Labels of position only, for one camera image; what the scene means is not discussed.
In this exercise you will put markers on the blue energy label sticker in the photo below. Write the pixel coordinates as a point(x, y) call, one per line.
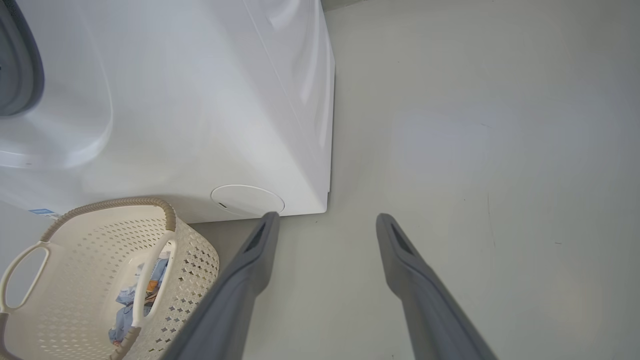
point(42, 213)

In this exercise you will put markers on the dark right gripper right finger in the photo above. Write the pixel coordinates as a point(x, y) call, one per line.
point(430, 310)

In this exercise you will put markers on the light blue cartoon garment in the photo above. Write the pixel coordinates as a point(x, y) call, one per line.
point(125, 320)

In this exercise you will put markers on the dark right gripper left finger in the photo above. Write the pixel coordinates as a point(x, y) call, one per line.
point(230, 310)

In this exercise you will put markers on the round white filter cover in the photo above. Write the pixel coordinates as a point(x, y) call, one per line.
point(247, 200)

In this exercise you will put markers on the cream perforated laundry basket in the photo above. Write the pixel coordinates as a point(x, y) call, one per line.
point(90, 260)

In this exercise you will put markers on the white front-load washing machine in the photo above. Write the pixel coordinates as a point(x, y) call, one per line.
point(175, 100)

